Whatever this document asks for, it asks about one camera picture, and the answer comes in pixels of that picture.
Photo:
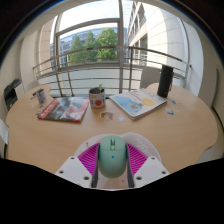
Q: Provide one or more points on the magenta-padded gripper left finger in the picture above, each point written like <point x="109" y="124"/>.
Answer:
<point x="88" y="158"/>

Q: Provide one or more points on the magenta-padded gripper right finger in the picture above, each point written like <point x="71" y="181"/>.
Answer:
<point x="136" y="158"/>

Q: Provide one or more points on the mint green computer mouse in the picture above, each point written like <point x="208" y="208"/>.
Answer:
<point x="112" y="160"/>

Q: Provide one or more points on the red and dark magazine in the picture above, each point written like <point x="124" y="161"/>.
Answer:
<point x="65" y="109"/>

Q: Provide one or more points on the light blue white magazine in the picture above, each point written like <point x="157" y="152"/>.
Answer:
<point x="138" y="103"/>

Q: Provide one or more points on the small potted plant mug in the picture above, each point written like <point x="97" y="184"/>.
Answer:
<point x="97" y="100"/>

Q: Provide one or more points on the printed drink can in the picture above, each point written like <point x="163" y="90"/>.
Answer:
<point x="42" y="96"/>

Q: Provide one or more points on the white plastic chair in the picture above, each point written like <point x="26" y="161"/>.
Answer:
<point x="150" y="78"/>
<point x="32" y="86"/>
<point x="3" y="131"/>

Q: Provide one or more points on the black cylindrical speaker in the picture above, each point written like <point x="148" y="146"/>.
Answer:
<point x="165" y="81"/>

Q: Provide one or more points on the metal balcony railing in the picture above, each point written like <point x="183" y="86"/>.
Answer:
<point x="100" y="49"/>

